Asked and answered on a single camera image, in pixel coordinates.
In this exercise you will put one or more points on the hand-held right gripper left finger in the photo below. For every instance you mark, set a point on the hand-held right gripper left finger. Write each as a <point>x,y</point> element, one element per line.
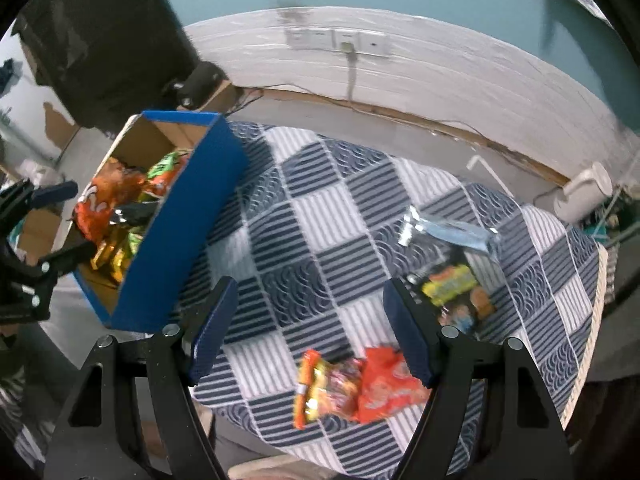
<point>215,325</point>

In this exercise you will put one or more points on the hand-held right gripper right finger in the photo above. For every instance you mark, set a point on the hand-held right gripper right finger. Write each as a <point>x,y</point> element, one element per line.
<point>407,330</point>

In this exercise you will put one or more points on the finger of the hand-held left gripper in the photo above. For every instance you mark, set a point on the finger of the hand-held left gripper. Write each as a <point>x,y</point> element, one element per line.
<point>65,259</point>
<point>55,193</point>

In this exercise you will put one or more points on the short gold snack packet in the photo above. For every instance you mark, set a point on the short gold snack packet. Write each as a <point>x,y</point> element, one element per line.
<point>102,255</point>

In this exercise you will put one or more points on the long gold snack packet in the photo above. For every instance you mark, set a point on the long gold snack packet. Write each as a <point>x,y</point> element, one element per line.
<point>121,265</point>

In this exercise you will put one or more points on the orange-red snack packet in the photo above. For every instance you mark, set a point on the orange-red snack packet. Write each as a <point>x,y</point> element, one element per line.
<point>385,390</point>

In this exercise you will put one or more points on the blue cardboard box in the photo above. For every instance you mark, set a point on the blue cardboard box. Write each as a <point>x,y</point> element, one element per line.
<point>185,240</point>

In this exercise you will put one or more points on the orange cartoon snack packet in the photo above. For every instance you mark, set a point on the orange cartoon snack packet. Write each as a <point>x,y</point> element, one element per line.
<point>325,385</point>

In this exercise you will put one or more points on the green snack packet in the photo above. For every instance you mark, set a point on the green snack packet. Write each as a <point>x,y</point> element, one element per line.
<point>167,170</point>

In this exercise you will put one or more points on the black yellow snack packet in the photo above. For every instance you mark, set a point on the black yellow snack packet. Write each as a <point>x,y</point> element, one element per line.
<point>447,285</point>

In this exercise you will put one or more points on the silver clear snack packet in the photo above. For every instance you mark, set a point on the silver clear snack packet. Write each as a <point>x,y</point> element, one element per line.
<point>450,232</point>

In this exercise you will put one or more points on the navy white patterned tablecloth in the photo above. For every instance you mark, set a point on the navy white patterned tablecloth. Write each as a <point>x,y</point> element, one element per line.
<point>320,210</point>

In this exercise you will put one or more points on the white bent tube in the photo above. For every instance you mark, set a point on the white bent tube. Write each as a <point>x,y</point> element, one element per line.
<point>482,167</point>

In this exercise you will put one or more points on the black cylinder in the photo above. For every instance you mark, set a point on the black cylinder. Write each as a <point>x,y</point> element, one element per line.
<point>200,82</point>

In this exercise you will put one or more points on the small brown cardboard box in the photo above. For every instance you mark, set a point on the small brown cardboard box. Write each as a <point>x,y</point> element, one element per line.
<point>220,95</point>

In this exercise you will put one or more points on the white kettle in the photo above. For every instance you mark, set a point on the white kettle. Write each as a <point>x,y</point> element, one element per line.
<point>585,192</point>

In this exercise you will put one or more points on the white wall socket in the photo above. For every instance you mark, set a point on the white wall socket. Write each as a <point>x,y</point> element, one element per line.
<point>297,39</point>
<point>374,44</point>
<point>345,37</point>
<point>320,39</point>

